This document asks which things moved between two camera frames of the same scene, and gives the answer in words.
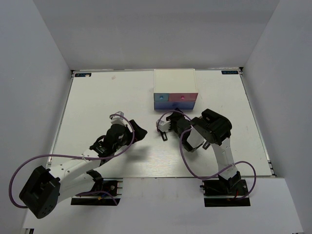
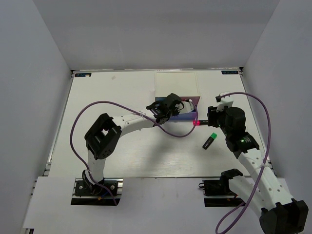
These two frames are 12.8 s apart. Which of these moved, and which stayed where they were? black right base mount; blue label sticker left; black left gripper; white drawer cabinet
Moved: black left gripper
Stayed: black right base mount; blue label sticker left; white drawer cabinet
